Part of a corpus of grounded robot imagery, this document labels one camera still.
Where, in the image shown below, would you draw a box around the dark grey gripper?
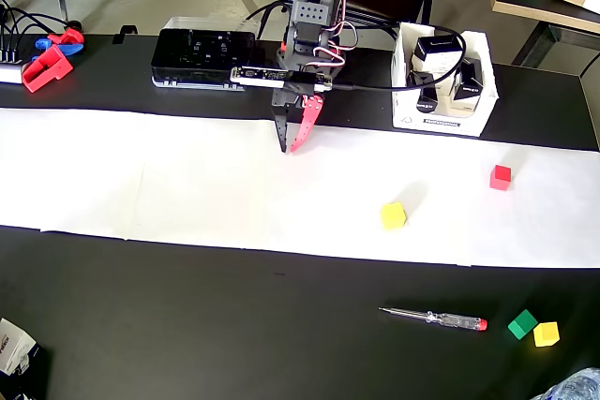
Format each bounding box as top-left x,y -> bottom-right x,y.
271,27 -> 348,155

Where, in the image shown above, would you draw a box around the small black and white box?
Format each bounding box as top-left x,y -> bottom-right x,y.
452,57 -> 486,104
406,70 -> 441,115
411,35 -> 461,74

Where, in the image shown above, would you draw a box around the white paper sheet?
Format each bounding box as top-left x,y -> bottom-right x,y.
0,107 -> 600,270

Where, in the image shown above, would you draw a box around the white cardboard box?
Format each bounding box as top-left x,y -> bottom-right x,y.
391,21 -> 500,138

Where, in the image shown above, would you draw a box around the black plastic case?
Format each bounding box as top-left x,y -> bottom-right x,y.
150,17 -> 262,92

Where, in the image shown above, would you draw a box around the yellow cube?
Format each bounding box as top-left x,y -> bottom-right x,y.
380,201 -> 408,231
532,321 -> 561,348

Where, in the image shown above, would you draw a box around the black table clamp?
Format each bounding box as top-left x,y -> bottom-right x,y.
114,24 -> 140,45

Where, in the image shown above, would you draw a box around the red cube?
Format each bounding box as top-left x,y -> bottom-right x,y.
488,164 -> 513,192

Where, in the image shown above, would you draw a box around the small red printed part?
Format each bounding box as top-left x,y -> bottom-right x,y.
48,27 -> 86,47

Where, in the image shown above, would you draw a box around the large red printed part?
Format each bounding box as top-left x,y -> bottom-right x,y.
21,43 -> 75,94

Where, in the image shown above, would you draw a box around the grey usb hub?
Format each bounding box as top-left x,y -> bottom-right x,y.
0,60 -> 24,84

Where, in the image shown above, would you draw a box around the green cube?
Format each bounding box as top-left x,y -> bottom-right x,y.
507,308 -> 539,340

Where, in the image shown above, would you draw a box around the white and navy package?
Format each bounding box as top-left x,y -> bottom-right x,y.
0,317 -> 53,400

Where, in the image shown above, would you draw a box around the clear plastic bag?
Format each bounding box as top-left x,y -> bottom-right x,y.
532,365 -> 600,400

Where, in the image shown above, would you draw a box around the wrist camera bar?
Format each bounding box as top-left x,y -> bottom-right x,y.
229,67 -> 335,93

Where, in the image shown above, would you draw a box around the red white servo wire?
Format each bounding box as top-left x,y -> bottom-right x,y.
317,0 -> 360,69

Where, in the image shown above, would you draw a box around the thin black hub cable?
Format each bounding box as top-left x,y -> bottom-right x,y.
0,5 -> 84,65
11,20 -> 30,65

